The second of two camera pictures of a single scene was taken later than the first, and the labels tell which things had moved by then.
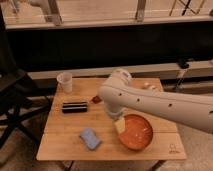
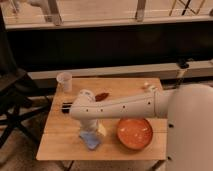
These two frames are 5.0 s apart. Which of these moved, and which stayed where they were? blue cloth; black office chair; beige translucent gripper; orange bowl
Moved: beige translucent gripper
Stayed: black office chair; blue cloth; orange bowl
